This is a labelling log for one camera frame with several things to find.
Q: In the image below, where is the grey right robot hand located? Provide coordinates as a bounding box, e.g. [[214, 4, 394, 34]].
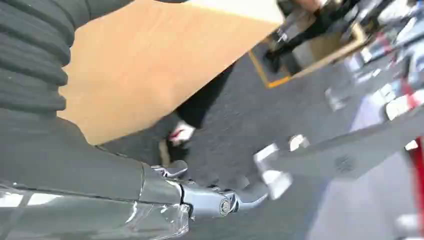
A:
[[0, 112, 270, 240]]

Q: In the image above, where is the ribbed grey right arm sleeve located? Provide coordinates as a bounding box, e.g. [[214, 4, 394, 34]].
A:
[[0, 0, 135, 117]]

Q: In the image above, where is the person's shoe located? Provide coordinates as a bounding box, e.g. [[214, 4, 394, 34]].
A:
[[167, 121, 196, 147]]

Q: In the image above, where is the pale wooden desk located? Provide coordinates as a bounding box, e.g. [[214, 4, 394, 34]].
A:
[[57, 0, 286, 147]]

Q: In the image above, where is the person's leg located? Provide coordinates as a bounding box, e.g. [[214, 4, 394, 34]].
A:
[[175, 62, 237, 131]]

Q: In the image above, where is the black robot leg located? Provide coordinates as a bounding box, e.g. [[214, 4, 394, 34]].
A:
[[263, 0, 362, 74]]

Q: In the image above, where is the grey metal beam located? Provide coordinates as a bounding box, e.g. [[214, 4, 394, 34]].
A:
[[253, 105, 424, 201]]

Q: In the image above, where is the red post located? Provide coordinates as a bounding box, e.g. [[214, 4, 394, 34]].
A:
[[400, 76, 424, 233]]

